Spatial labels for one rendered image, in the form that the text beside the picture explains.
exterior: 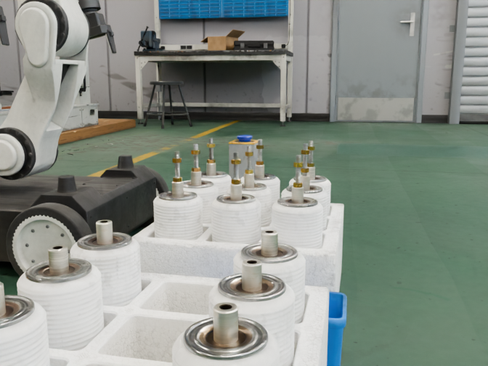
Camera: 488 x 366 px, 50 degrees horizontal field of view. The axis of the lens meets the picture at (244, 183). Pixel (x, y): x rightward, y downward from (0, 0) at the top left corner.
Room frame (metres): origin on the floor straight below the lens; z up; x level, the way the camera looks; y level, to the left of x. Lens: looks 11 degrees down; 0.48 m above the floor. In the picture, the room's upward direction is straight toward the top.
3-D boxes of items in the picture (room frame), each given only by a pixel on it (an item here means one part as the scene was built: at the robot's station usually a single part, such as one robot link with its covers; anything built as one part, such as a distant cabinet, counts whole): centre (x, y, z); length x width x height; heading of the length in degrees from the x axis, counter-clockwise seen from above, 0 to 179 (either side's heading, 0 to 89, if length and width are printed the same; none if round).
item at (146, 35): (5.61, 0.98, 0.87); 0.41 x 0.17 x 0.25; 169
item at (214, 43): (5.89, 0.23, 0.87); 0.40 x 0.30 x 0.23; 65
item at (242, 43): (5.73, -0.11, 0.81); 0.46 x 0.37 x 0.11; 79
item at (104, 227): (0.71, 0.20, 0.26); 0.02 x 0.02 x 0.03
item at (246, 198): (0.98, 0.01, 0.25); 0.08 x 0.08 x 0.01
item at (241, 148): (1.39, 0.00, 0.16); 0.07 x 0.07 x 0.31; 77
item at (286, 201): (0.95, -0.10, 0.25); 0.08 x 0.08 x 0.01
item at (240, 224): (0.98, 0.01, 0.16); 0.10 x 0.10 x 0.18
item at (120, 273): (0.71, 0.20, 0.16); 0.10 x 0.10 x 0.18
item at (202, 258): (1.09, -0.01, 0.09); 0.39 x 0.39 x 0.18; 77
